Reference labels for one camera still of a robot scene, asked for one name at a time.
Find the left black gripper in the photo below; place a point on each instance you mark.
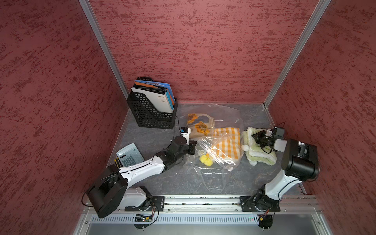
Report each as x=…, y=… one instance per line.
x=192, y=144

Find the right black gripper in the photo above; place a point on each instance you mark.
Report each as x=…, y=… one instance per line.
x=257, y=136

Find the green white fluffy blanket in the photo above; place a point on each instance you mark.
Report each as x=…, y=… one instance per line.
x=253, y=151

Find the orange white checkered blanket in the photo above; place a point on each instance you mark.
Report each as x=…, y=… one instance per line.
x=226, y=146

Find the clear plastic vacuum bag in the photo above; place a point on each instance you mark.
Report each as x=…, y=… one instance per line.
x=212, y=175

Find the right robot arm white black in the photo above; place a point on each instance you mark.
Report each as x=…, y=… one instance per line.
x=299, y=164

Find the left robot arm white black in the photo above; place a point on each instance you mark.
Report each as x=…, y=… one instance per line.
x=112, y=189

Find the beige orange blue patterned blanket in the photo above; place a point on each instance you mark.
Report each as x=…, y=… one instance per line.
x=201, y=125

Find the black mesh file holder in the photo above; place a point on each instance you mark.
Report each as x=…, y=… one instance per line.
x=145, y=114

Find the grey desk calculator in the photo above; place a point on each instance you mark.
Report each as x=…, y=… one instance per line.
x=128, y=156

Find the white booklet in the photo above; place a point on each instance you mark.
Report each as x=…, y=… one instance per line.
x=158, y=99

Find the blue folder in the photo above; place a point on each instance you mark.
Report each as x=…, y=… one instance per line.
x=158, y=84

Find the orange folder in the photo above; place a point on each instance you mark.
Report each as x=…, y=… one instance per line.
x=147, y=85

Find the right corner aluminium profile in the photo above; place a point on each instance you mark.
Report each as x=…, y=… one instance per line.
x=304, y=37

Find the corner aluminium profile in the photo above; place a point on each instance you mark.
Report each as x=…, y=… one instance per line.
x=304, y=37
x=90, y=15

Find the left corner aluminium profile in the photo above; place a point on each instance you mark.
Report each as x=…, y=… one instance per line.
x=90, y=15

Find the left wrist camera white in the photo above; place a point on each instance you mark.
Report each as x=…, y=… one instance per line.
x=185, y=132

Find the aluminium front rail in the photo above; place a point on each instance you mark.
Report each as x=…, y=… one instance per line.
x=229, y=204

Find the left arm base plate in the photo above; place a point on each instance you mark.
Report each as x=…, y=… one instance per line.
x=151, y=204

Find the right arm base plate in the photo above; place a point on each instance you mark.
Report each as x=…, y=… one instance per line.
x=259, y=204

